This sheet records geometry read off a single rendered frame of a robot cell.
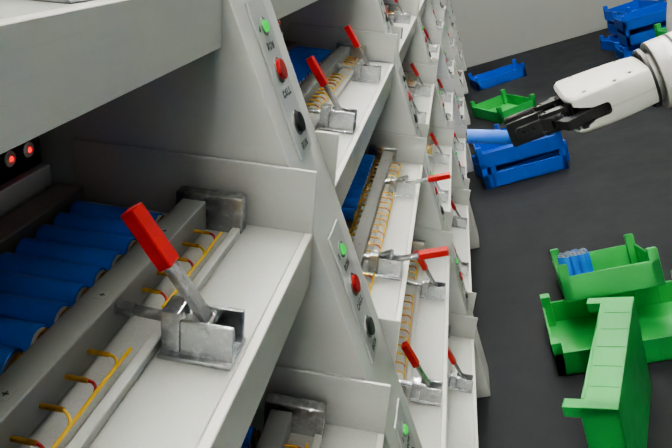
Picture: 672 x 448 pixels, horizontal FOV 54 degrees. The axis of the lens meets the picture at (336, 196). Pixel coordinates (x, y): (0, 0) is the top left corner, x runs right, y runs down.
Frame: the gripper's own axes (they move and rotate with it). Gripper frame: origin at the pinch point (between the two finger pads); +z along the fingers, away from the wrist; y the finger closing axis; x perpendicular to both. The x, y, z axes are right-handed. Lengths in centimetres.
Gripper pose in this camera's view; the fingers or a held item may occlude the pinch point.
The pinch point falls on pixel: (524, 127)
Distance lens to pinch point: 86.6
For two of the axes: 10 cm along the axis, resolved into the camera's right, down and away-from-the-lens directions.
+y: -1.4, 3.7, -9.2
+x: 4.3, 8.6, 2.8
